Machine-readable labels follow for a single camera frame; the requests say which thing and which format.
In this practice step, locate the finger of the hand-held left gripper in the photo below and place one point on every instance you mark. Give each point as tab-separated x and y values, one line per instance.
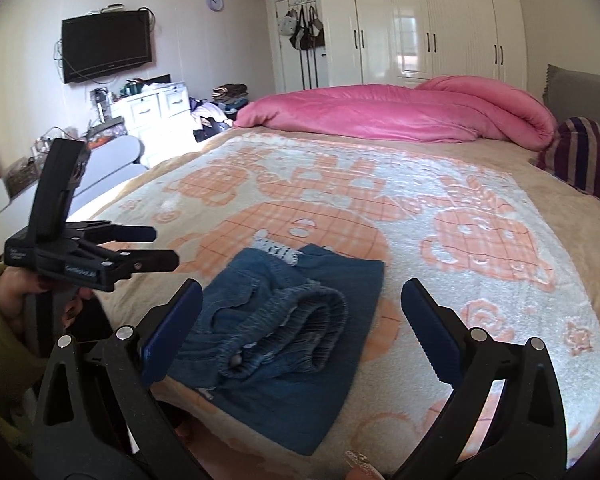
150	259
130	233

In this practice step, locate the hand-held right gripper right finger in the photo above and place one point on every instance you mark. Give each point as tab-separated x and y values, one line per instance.
430	330

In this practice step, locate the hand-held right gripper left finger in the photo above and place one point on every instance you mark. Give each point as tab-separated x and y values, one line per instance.
180	325

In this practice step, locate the person's left forearm green sleeve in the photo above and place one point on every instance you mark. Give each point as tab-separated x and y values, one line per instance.
0	360

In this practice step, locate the person's left hand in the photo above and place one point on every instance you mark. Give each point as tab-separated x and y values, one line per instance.
12	300

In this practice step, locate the person's right hand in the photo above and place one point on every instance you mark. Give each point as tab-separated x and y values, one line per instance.
361	464

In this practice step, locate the orange patterned fleece blanket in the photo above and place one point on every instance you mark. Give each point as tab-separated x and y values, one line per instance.
480	285

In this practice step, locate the cluttered side table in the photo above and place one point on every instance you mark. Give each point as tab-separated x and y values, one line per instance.
30	165

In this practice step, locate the white dresser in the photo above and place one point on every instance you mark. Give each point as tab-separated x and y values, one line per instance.
150	110

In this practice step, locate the pile of clothes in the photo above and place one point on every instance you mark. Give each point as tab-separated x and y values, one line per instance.
215	117

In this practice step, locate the folded brown clothes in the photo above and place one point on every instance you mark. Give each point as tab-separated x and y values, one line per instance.
230	92

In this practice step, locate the pink quilt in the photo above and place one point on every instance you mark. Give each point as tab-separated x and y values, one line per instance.
380	110

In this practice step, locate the white router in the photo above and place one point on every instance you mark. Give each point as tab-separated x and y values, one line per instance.
112	8

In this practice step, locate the purple striped pillow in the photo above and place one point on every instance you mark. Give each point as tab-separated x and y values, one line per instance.
580	155

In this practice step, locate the black hanging bag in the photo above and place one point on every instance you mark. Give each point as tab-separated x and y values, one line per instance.
300	37

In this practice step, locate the white hanging bag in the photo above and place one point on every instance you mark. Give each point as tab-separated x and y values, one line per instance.
286	24

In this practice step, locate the grey hanging bag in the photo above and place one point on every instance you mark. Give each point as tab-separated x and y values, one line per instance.
318	30

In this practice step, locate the grey headboard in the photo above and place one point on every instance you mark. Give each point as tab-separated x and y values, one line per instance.
580	90

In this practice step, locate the white wardrobe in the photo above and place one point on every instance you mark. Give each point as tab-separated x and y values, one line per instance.
380	20

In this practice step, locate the black wall television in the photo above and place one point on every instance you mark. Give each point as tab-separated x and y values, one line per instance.
105	45

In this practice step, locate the purple wall clock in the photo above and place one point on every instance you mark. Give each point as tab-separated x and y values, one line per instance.
215	2

